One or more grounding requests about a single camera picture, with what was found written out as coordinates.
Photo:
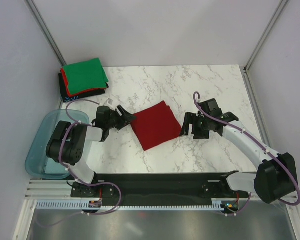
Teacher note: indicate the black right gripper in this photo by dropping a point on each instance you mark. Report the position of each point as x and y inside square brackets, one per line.
[198, 134]

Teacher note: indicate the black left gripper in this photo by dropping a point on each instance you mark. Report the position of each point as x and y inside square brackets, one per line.
[127, 117]

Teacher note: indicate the dark red t shirt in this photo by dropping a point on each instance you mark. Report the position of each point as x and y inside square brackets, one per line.
[155, 126]

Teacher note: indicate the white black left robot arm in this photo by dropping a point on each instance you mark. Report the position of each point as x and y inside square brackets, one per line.
[71, 143]

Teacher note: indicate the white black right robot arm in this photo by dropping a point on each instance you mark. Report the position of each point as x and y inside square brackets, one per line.
[276, 175]

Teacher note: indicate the folded green t shirt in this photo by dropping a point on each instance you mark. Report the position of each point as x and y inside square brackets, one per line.
[85, 75]

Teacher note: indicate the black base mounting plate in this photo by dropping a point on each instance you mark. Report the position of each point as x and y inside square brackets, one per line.
[158, 189]

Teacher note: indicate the clear blue plastic bin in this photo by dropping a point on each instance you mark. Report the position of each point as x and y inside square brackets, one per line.
[37, 164]

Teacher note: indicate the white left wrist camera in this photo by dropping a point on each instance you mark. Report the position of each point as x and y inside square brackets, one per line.
[109, 101]

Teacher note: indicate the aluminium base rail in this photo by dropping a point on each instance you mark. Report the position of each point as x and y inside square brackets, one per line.
[48, 190]

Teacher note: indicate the white slotted cable duct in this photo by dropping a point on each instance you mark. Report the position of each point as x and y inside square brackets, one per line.
[89, 205]

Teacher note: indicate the right aluminium frame post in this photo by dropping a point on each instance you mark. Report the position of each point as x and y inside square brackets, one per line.
[265, 35]

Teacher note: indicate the aluminium frame post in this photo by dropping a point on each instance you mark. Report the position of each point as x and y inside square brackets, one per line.
[45, 30]
[265, 35]

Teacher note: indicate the left aluminium frame post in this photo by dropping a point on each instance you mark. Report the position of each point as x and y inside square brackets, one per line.
[45, 30]

